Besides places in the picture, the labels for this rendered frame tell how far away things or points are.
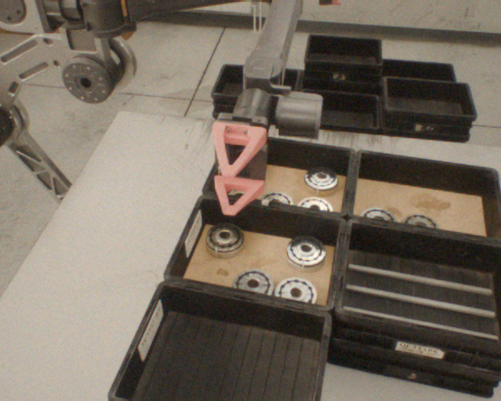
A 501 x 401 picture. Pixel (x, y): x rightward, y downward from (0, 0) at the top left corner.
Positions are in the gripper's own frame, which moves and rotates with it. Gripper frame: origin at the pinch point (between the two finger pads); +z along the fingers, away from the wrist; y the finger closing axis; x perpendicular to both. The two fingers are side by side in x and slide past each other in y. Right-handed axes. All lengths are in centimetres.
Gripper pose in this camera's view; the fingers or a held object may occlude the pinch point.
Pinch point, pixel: (230, 191)
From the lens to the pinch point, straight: 62.6
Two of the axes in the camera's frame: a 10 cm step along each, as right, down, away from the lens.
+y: -0.1, 7.3, 6.9
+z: -1.7, 6.7, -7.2
